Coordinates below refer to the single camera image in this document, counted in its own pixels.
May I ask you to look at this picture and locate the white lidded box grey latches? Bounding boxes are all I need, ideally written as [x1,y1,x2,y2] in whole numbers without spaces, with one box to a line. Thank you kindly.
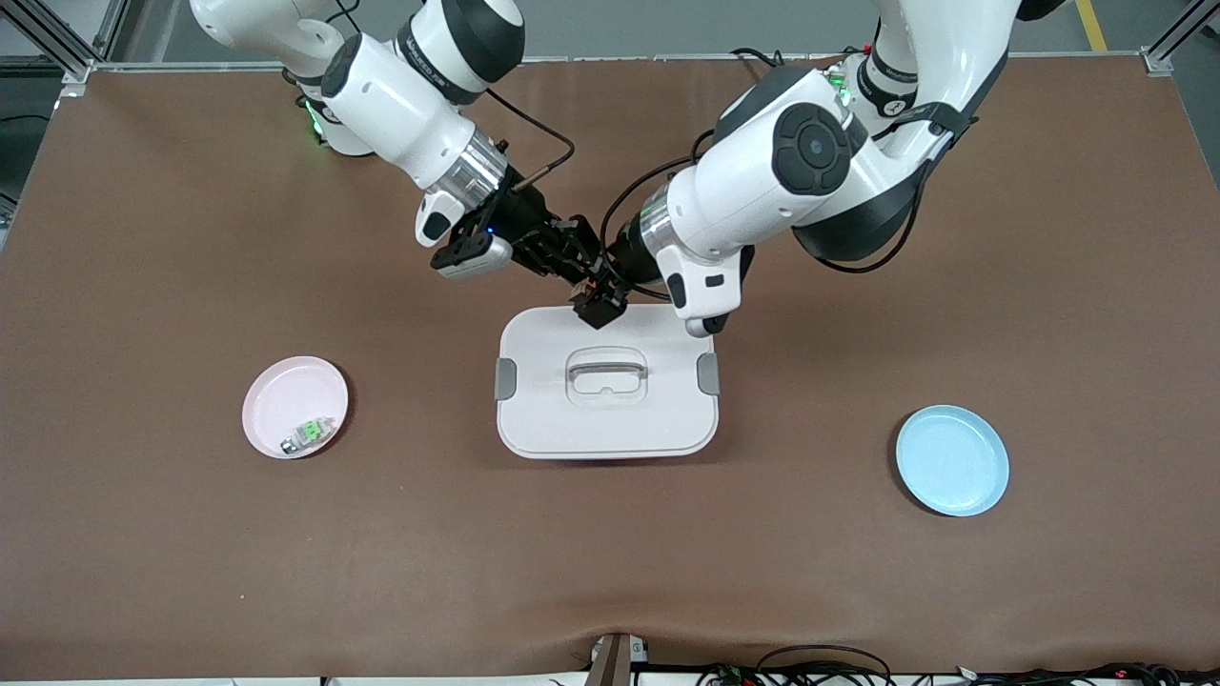
[494,303,722,461]

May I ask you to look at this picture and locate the brown table mat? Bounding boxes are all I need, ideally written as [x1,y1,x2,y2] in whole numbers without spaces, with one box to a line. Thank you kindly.
[0,52,1220,682]

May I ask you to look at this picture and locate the pink round plate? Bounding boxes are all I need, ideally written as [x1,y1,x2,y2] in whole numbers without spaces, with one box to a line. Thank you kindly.
[241,355,350,461]

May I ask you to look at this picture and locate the light blue round plate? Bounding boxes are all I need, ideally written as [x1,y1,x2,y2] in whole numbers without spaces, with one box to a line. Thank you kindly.
[896,405,1010,518]

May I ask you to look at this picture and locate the green switch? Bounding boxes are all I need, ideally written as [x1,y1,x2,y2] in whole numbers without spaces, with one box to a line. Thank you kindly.
[280,415,336,454]

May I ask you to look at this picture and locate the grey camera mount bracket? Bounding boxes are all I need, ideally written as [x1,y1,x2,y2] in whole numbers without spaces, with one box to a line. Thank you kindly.
[585,633,651,686]

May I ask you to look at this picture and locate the black cable loop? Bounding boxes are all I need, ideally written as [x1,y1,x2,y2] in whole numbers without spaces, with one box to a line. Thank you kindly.
[756,644,894,686]

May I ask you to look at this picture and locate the aluminium frame profile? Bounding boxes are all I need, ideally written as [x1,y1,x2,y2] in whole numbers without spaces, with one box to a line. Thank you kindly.
[1142,0,1220,77]
[19,0,130,85]

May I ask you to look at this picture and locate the black cable bundle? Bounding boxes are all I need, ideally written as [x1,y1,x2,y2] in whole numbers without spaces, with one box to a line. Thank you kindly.
[696,662,1220,686]

